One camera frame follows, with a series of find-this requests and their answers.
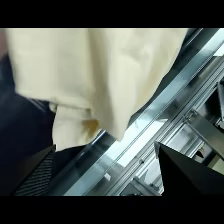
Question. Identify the silver frame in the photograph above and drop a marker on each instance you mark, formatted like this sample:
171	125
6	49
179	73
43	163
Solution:
175	115

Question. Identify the cream shirt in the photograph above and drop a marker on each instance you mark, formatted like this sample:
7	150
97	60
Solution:
100	73

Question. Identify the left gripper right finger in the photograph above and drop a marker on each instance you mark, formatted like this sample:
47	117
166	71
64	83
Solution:
186	176

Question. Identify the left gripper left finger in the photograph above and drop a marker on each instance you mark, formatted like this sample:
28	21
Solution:
36	176

